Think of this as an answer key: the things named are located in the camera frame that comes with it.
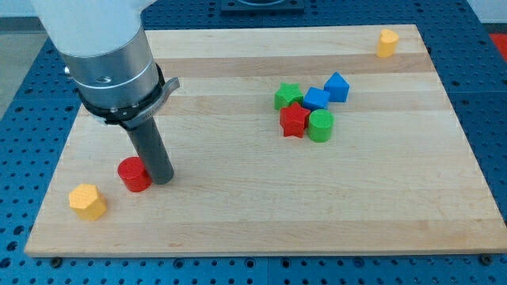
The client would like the green cylinder block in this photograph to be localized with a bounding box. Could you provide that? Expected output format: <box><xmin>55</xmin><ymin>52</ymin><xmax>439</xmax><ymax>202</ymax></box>
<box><xmin>307</xmin><ymin>109</ymin><xmax>334</xmax><ymax>143</ymax></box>

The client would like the blue cube block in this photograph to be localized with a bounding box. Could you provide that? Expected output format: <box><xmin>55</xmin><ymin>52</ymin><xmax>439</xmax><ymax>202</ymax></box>
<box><xmin>303</xmin><ymin>87</ymin><xmax>330</xmax><ymax>111</ymax></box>

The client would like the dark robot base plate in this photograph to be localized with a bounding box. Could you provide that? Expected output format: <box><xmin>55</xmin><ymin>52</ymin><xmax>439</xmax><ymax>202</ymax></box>
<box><xmin>219</xmin><ymin>0</ymin><xmax>305</xmax><ymax>14</ymax></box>

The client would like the light wooden board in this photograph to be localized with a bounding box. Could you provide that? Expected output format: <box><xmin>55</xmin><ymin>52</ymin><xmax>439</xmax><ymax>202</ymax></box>
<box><xmin>25</xmin><ymin>25</ymin><xmax>506</xmax><ymax>257</ymax></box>

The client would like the yellow hexagon block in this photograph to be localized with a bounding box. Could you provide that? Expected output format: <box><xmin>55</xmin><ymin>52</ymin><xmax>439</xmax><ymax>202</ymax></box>
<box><xmin>68</xmin><ymin>184</ymin><xmax>108</xmax><ymax>221</ymax></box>

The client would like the green star block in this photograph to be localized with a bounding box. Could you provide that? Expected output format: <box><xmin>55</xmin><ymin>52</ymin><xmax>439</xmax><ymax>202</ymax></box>
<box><xmin>274</xmin><ymin>82</ymin><xmax>303</xmax><ymax>110</ymax></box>

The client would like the red cylinder block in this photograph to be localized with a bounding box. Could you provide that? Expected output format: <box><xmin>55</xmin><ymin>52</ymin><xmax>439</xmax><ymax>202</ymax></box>
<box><xmin>117</xmin><ymin>157</ymin><xmax>152</xmax><ymax>192</ymax></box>

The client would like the blue pentagon block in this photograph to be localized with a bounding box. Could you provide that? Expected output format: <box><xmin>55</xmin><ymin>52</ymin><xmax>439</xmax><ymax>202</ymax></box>
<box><xmin>324</xmin><ymin>72</ymin><xmax>350</xmax><ymax>103</ymax></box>

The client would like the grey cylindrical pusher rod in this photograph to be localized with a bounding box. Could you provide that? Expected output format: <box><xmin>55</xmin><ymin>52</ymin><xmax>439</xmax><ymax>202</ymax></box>
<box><xmin>126</xmin><ymin>118</ymin><xmax>174</xmax><ymax>184</ymax></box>

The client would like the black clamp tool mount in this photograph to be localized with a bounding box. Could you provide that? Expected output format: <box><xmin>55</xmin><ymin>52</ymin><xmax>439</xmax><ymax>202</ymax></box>
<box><xmin>79</xmin><ymin>64</ymin><xmax>180</xmax><ymax>130</ymax></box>

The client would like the yellow heart block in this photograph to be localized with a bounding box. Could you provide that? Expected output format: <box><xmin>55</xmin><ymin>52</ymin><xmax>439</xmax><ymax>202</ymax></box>
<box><xmin>376</xmin><ymin>28</ymin><xmax>399</xmax><ymax>58</ymax></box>

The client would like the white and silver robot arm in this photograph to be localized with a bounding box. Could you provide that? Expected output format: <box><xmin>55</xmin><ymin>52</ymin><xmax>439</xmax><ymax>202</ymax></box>
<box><xmin>31</xmin><ymin>0</ymin><xmax>180</xmax><ymax>184</ymax></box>

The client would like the red star block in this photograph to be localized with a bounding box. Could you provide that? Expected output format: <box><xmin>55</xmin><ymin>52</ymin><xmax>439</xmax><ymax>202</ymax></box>
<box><xmin>279</xmin><ymin>102</ymin><xmax>311</xmax><ymax>138</ymax></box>

